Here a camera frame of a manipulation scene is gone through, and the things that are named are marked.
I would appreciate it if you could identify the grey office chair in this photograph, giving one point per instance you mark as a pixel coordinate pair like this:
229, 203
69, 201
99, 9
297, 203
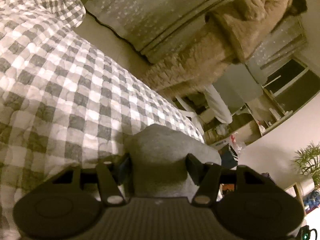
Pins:
220, 105

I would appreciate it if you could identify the grey checked blanket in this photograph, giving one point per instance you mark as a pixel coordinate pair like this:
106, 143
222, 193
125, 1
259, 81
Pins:
62, 80

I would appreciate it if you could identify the clear plastic bag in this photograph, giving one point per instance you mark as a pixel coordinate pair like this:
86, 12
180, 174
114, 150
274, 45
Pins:
236, 143

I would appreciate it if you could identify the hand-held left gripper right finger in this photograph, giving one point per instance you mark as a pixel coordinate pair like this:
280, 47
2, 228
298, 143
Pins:
192, 167

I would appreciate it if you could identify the green potted plant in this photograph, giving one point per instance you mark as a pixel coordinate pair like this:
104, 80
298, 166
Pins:
307, 162

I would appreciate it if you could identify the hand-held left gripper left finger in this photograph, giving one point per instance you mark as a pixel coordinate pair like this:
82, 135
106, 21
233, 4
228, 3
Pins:
126, 166

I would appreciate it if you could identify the dark blue bin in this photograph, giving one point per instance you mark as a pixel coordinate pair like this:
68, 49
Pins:
228, 158

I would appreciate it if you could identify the wooden desk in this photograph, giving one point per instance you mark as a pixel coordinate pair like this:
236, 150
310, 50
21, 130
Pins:
265, 120

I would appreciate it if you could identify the grey star-print curtain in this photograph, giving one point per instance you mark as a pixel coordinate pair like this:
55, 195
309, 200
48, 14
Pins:
280, 47
155, 7

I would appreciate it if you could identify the grey fleece garment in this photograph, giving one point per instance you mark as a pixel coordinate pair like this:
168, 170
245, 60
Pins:
162, 155

